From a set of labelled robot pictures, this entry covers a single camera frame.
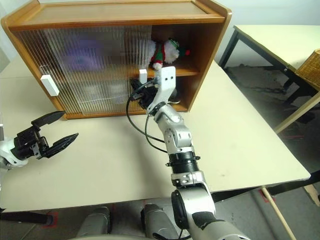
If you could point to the beige table with black legs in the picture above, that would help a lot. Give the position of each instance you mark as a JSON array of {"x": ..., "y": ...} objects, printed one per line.
[{"x": 262, "y": 37}]

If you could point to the black table leg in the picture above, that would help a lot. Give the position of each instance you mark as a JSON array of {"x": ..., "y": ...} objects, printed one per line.
[
  {"x": 237, "y": 195},
  {"x": 25, "y": 217}
]

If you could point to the wooden cabinet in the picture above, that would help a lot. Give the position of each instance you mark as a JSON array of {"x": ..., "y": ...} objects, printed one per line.
[{"x": 112, "y": 12}]

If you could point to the white plush toy red sweater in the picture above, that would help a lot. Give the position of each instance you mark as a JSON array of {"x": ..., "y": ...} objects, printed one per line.
[{"x": 167, "y": 51}]

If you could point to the wicker basket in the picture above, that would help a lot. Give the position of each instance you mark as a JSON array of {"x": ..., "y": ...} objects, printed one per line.
[{"x": 310, "y": 70}]

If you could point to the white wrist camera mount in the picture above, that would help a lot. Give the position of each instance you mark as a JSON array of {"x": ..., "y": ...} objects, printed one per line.
[
  {"x": 6, "y": 148},
  {"x": 167, "y": 77}
]

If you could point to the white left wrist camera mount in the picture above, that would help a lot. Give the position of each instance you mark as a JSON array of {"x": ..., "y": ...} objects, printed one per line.
[{"x": 6, "y": 148}]

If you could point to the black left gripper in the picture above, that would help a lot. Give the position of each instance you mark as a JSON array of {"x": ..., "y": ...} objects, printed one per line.
[{"x": 27, "y": 143}]

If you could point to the wooden stick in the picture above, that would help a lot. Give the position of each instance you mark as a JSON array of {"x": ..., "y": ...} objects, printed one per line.
[{"x": 277, "y": 212}]

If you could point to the ribbed glass sliding door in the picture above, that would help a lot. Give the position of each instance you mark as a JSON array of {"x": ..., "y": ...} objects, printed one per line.
[
  {"x": 30, "y": 50},
  {"x": 140, "y": 50}
]

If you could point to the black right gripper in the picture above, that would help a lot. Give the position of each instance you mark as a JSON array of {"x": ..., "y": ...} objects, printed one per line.
[{"x": 147, "y": 96}]

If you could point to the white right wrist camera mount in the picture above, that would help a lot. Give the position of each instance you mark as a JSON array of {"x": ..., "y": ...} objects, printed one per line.
[{"x": 167, "y": 77}]

